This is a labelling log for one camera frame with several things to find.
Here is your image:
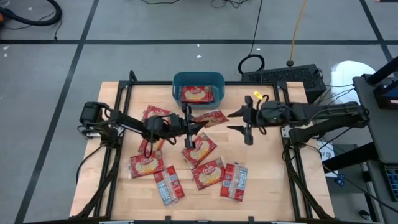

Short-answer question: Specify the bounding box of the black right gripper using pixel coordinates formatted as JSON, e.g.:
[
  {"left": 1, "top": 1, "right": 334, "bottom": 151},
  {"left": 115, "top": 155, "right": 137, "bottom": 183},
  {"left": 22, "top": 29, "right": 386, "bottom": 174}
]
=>
[{"left": 226, "top": 95, "right": 284, "bottom": 146}]

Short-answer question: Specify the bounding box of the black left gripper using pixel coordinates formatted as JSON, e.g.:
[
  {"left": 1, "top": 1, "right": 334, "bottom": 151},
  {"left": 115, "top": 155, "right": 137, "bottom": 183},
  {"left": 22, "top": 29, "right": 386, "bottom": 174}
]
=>
[{"left": 169, "top": 103, "right": 210, "bottom": 149}]

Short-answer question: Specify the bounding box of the red microwave popcorn bag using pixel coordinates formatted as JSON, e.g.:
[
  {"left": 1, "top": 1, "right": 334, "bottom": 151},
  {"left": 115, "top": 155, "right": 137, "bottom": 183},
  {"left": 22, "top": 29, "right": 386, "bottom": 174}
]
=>
[
  {"left": 190, "top": 157, "right": 226, "bottom": 191},
  {"left": 137, "top": 136, "right": 166, "bottom": 154},
  {"left": 141, "top": 105, "right": 175, "bottom": 124},
  {"left": 180, "top": 131, "right": 218, "bottom": 169},
  {"left": 152, "top": 164, "right": 186, "bottom": 207},
  {"left": 192, "top": 108, "right": 230, "bottom": 129},
  {"left": 128, "top": 150, "right": 165, "bottom": 180},
  {"left": 180, "top": 85, "right": 216, "bottom": 105},
  {"left": 219, "top": 161, "right": 249, "bottom": 203}
]

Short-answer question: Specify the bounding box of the blue plastic basket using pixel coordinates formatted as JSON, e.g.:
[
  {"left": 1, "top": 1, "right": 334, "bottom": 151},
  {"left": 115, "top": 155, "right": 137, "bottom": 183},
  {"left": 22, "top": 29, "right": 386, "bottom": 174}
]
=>
[{"left": 172, "top": 71, "right": 226, "bottom": 110}]

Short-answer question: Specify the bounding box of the black computer tower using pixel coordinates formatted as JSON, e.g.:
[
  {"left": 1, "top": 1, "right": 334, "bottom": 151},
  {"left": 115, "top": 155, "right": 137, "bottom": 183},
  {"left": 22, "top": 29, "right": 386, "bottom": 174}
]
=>
[{"left": 241, "top": 63, "right": 328, "bottom": 105}]

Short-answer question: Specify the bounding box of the white paper sheet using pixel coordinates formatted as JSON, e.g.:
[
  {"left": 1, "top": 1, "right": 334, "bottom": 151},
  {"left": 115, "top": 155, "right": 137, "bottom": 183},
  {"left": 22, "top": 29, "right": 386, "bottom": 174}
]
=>
[{"left": 317, "top": 140, "right": 337, "bottom": 163}]

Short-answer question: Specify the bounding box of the grey cart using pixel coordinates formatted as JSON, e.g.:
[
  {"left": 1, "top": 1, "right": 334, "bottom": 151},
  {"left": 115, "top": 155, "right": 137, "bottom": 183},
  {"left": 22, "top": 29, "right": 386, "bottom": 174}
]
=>
[{"left": 352, "top": 73, "right": 398, "bottom": 165}]

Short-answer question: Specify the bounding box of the black device on cart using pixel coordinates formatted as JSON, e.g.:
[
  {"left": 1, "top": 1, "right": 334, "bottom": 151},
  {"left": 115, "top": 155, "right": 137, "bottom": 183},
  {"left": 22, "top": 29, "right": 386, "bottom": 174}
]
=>
[{"left": 366, "top": 55, "right": 398, "bottom": 110}]

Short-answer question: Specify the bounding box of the black keyboard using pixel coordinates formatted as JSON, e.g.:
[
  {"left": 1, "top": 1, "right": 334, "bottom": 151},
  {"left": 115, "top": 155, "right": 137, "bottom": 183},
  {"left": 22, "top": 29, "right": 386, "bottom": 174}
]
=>
[{"left": 382, "top": 164, "right": 398, "bottom": 203}]

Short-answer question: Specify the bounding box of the black aluminium table frame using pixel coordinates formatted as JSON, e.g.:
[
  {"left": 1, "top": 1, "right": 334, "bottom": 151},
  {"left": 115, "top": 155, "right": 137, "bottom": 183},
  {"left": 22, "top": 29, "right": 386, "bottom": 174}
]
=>
[{"left": 74, "top": 70, "right": 336, "bottom": 224}]

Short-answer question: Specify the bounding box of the black looped floor cable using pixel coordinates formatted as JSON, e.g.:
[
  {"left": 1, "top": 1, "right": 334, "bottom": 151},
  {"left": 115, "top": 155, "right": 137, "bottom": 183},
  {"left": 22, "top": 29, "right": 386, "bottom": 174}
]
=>
[{"left": 237, "top": 0, "right": 266, "bottom": 75}]

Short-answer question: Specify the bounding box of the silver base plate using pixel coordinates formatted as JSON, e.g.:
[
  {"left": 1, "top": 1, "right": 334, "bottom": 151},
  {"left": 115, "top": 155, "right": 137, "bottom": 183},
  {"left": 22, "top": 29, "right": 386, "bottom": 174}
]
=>
[{"left": 81, "top": 126, "right": 103, "bottom": 139}]

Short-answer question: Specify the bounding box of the yellow cable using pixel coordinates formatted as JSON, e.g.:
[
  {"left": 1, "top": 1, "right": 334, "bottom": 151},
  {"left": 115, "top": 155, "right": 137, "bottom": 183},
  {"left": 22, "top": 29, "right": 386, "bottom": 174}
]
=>
[{"left": 289, "top": 0, "right": 308, "bottom": 68}]

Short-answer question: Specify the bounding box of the black cable tangle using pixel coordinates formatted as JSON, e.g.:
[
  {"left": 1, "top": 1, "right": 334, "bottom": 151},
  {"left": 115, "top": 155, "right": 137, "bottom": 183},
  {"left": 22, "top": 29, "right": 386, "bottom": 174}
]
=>
[{"left": 210, "top": 0, "right": 251, "bottom": 9}]

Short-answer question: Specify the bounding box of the black vacuum hose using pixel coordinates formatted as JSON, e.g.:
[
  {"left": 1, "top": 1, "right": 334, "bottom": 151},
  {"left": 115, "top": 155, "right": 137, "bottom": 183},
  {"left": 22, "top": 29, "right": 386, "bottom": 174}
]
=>
[{"left": 0, "top": 0, "right": 63, "bottom": 27}]

